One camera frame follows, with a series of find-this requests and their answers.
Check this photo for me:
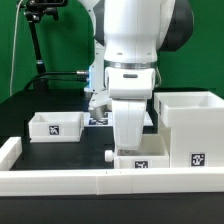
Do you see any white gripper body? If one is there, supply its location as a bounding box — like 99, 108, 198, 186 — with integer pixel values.
105, 67, 155, 150

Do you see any white front drawer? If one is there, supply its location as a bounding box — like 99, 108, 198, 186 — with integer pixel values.
105, 134, 169, 169

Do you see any white drawer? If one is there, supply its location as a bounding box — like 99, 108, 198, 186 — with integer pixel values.
105, 134, 169, 169
28, 112, 84, 142

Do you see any white drawer cabinet box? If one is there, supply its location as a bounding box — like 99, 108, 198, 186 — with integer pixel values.
154, 91, 224, 168

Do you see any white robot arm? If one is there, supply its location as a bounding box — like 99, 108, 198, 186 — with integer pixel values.
78, 0, 194, 150

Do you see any white rear drawer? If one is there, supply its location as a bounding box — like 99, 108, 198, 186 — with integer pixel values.
28, 112, 84, 142

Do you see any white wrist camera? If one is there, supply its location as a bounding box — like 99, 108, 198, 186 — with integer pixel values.
88, 89, 112, 120

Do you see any white marker base plate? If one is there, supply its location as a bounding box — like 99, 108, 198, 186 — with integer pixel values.
84, 112, 153, 127

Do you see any black cable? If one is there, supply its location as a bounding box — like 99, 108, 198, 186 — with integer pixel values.
23, 69, 90, 92

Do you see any black camera stand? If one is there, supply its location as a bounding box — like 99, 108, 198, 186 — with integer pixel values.
20, 0, 69, 92

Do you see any white cable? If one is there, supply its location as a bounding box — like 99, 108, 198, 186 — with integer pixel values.
9, 0, 26, 98

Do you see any white front fence wall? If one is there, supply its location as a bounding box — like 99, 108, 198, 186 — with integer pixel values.
0, 167, 224, 196

